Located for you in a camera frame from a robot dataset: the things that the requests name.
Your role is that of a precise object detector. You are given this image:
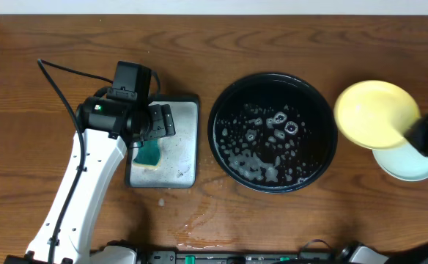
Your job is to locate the round black tray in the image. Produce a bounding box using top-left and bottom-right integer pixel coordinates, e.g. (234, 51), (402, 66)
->
(207, 73), (338, 194)

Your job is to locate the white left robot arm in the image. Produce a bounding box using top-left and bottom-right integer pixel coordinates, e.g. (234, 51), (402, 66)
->
(4, 96), (175, 263)

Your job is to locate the green yellow sponge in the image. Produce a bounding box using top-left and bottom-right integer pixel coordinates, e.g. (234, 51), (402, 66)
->
(131, 139), (162, 169)

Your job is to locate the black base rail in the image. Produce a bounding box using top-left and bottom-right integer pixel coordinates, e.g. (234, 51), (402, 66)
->
(136, 250), (350, 264)

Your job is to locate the mint plate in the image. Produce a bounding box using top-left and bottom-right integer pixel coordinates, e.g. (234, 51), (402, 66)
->
(372, 142), (428, 182)

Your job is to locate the black rectangular soap tray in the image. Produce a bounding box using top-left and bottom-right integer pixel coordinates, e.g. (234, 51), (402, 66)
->
(125, 95), (199, 188)

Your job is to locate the yellow plate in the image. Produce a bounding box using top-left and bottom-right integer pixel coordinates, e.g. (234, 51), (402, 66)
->
(333, 80), (421, 150)

